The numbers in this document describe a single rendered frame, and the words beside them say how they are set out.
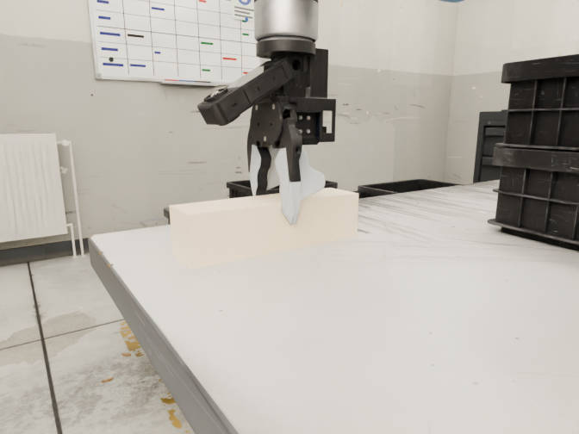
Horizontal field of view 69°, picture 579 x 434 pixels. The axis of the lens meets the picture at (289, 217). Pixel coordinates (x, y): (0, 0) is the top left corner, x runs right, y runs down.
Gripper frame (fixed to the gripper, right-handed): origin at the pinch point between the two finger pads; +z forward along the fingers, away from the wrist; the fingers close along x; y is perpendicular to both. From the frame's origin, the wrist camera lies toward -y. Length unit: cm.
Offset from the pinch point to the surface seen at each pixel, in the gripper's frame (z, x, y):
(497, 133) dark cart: -6, 75, 176
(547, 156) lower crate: -7.1, -18.9, 28.2
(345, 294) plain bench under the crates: 4.5, -17.5, -2.8
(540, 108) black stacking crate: -12.8, -17.1, 28.8
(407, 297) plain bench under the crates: 4.4, -21.0, 1.5
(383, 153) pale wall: 19, 253, 284
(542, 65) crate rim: -17.9, -16.8, 28.3
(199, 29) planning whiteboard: -73, 252, 95
